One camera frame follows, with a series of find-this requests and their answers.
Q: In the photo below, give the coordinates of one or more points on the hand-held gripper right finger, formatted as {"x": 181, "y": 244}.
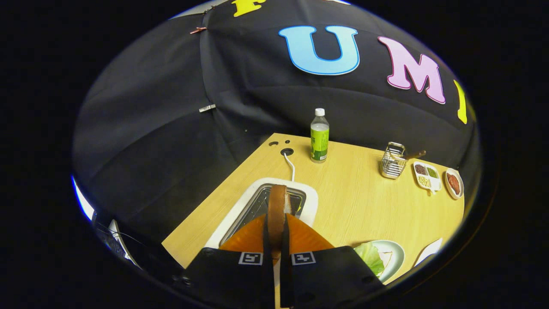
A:
{"x": 286, "y": 240}

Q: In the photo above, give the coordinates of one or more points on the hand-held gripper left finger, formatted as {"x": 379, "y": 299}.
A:
{"x": 267, "y": 240}

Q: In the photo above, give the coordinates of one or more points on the toasted bread slice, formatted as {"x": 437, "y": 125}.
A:
{"x": 276, "y": 206}

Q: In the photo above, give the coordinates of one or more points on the green lettuce leaf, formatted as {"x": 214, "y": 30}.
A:
{"x": 371, "y": 257}

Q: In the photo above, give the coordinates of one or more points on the white toaster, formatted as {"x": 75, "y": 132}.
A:
{"x": 312, "y": 201}

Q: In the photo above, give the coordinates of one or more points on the green label water bottle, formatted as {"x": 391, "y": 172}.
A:
{"x": 319, "y": 141}

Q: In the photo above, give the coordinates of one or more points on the pale green round plate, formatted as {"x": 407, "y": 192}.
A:
{"x": 396, "y": 257}

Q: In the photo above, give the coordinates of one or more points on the white square plate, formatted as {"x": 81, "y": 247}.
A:
{"x": 429, "y": 252}

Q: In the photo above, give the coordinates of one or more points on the black backdrop cloth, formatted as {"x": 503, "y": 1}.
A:
{"x": 171, "y": 128}

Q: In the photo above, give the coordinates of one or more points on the white divided bean dish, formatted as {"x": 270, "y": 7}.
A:
{"x": 431, "y": 184}

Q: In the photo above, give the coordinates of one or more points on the red meat slice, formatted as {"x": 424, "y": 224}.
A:
{"x": 453, "y": 183}

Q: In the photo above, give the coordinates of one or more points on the white oval plate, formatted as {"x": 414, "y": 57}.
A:
{"x": 462, "y": 189}

